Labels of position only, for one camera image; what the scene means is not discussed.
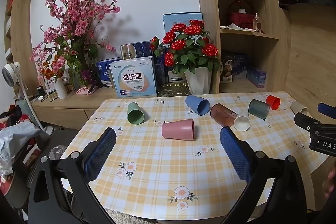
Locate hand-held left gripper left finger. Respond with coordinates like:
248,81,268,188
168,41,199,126
28,127,117,224

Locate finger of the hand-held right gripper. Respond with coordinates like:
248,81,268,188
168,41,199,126
317,102,336,119
294,112,322,133

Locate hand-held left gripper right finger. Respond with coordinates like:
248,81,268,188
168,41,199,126
220,126,314,224

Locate pink cup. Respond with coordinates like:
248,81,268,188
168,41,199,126
161,119,195,140

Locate beige cup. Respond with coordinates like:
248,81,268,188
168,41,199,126
290,101,308,115

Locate white cup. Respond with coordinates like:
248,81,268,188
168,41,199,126
233,111,251,131

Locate red cup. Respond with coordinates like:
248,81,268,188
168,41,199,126
266,95,281,110

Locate brown transparent cup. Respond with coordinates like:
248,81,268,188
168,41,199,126
210,103,237,128

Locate grey transparent cup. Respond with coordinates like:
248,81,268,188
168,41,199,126
248,99,270,120

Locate green cup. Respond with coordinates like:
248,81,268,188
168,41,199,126
127,102,145,125

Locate blue cup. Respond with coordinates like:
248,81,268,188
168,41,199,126
185,95,210,116

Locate person's right hand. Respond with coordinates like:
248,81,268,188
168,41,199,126
324,165,336,199

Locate clear plastic bag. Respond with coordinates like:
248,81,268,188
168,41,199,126
49,145,67,161

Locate wooden sideboard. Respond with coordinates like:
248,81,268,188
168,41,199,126
31,85,118,130

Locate yellow checked floral tablecloth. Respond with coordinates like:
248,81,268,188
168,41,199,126
62,91,332,212

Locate pink cloth pouch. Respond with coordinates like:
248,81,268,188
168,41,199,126
76,86,97,95

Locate small blue box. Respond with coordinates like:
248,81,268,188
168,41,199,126
246,66,267,88

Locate small black tripod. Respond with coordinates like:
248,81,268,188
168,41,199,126
88,78,111,94

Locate beige shaggy rug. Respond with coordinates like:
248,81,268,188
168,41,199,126
106,209,160,224

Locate white textured vase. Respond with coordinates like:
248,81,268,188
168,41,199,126
54,77,69,100

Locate row of small bottles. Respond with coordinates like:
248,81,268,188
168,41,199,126
41,90,59,102

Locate light blue product box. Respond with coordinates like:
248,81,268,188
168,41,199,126
109,56,158,98

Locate white faceted flower pot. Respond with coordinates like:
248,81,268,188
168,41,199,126
184,67,213,96

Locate grey plastic bag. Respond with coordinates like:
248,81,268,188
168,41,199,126
0,120,45,176

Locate blue moon print box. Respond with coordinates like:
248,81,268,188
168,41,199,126
220,51,248,83

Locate red clothing pile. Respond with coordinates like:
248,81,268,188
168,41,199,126
0,105,29,131

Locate orange artificial flowers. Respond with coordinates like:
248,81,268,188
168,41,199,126
39,55,66,83

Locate wooden shelf unit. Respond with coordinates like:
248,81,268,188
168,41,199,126
191,0,292,95

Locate tall dark blue box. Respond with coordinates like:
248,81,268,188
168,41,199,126
153,47,169,86

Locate gold tin can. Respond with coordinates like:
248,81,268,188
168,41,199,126
120,44,136,60

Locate small glass bottle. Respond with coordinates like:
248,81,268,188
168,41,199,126
252,13,262,33

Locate dark blue patterned box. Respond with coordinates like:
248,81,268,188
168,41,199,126
133,41,153,59

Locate red rose bouquet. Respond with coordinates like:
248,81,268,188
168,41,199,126
150,19,221,75

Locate white standing fan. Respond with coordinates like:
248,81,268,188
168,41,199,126
2,61,47,136

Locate red gift basket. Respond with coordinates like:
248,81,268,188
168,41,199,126
226,0,256,30

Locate pink blossom artificial plant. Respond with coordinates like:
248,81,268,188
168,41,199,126
29,0,121,88

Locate pale blue flat box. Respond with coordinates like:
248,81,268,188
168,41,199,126
163,13,204,35

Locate blue carton with handle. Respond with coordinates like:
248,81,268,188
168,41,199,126
96,57,123,88

